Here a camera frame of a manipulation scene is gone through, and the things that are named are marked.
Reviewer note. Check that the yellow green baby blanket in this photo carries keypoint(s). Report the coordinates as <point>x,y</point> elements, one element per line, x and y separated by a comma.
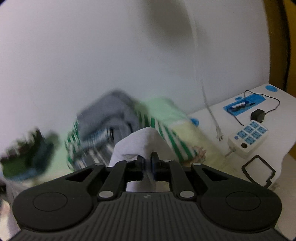
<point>165,111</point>

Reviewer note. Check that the grey fleece garment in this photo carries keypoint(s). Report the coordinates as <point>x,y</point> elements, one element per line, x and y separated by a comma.
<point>115,110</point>

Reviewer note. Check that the white t-shirt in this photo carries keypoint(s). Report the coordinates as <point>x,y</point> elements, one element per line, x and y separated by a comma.
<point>140,143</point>

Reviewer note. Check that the blue tray on desk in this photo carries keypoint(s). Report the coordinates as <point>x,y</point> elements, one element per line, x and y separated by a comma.
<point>244,104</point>

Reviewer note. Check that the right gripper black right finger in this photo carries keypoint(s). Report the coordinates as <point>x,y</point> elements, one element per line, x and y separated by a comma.
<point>172,172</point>

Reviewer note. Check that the grey blue striped sweater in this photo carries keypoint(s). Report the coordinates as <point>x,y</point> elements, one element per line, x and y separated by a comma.
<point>97,147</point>

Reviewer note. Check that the black wire bracket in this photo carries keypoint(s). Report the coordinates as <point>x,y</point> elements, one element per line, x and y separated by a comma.
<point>259,171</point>

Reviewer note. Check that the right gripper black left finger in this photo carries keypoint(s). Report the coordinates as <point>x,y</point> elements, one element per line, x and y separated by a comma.
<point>119,176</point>

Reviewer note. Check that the white power strip blue sockets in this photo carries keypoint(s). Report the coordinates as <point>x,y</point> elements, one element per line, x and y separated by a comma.
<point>248,138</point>

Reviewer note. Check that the folded dark green garment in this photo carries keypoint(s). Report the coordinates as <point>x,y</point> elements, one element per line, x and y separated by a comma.
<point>51,139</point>

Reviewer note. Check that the white side desk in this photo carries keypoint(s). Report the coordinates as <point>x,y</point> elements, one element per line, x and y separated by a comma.
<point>231,208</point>

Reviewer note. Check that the green white striped shirt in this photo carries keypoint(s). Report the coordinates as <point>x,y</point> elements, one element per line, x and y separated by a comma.
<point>183,151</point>

